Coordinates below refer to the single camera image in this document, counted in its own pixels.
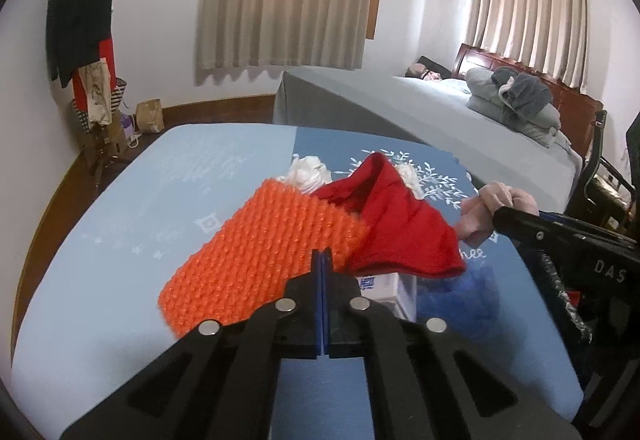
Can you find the small dark and pink bundle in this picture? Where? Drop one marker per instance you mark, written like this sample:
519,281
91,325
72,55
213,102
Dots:
425,69

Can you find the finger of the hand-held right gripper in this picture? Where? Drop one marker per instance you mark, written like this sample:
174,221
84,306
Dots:
525,225

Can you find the orange bubble wrap mailer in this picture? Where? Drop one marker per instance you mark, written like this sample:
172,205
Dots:
260,245

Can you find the red bag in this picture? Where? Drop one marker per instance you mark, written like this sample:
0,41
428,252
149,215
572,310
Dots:
106,52

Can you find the small light grey pillow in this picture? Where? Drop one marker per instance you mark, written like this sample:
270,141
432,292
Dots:
480,80

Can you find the beige curtain under wooden rail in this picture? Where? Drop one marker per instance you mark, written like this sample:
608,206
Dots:
530,15

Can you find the brown paper bag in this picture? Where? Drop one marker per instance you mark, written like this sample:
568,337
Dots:
150,116

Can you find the brown cardboard box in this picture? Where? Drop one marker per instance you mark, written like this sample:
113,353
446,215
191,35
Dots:
114,142

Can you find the blue printed tablecloth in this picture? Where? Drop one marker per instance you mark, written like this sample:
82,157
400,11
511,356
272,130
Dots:
125,200

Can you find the white crumpled cloth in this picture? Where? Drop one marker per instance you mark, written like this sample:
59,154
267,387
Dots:
305,172

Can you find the blue mesh cloth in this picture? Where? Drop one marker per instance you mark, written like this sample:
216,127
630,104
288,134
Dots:
450,300

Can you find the dark metal chair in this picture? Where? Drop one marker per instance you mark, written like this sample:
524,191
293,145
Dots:
597,140

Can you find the white balled sock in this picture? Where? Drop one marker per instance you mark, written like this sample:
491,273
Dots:
410,175

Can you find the small purple appliance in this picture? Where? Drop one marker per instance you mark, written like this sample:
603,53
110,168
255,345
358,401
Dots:
129,125

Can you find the wooden coat rack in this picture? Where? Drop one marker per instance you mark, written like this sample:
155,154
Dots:
100,155

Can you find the wooden headboard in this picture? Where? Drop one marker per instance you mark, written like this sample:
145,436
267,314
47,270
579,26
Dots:
575,105

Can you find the red cloth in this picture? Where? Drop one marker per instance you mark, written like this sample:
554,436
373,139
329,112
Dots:
405,230

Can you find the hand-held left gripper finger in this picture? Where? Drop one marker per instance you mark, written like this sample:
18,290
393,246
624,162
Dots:
316,305
327,305

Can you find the striped bag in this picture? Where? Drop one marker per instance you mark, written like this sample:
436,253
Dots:
120,95

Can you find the white carton with blue print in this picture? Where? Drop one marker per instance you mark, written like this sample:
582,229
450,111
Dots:
385,287

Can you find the bed with grey sheet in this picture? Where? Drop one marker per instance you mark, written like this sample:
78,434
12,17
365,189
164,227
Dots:
400,110

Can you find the cream tote bag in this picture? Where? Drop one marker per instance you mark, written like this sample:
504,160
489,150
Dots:
96,92

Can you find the black coat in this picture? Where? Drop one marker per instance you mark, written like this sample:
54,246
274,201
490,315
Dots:
77,10

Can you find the dark grey folded clothing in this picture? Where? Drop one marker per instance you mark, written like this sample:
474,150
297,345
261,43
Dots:
525,90

